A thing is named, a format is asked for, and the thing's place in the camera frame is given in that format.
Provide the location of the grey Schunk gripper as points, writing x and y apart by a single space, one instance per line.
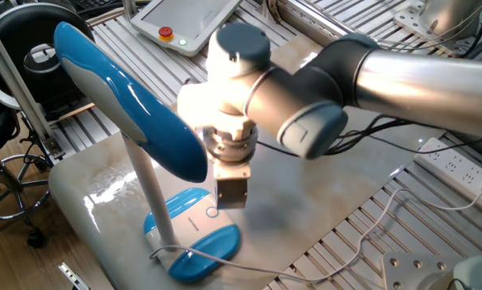
232 191

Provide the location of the blue white desk lamp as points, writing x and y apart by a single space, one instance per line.
136 104

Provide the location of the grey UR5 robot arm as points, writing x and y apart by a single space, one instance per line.
418 88

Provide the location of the silver force torque sensor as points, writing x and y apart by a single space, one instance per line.
229 147

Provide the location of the beige marble board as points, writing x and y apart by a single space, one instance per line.
325 193

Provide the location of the white teach pendant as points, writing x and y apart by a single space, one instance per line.
172 24

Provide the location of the white power strip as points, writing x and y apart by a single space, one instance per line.
454 165

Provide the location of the black keyboard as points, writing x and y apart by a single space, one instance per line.
94 3

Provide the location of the black round padded chair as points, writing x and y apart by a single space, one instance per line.
15 32

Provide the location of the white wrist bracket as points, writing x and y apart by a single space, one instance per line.
209 108

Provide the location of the silver metal bracket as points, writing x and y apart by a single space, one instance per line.
73 278

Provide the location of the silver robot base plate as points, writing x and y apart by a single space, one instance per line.
410 278

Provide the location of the aluminium frame post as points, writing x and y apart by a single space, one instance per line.
129 8
19 88

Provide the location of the light grey cylindrical mount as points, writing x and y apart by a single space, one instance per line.
450 16

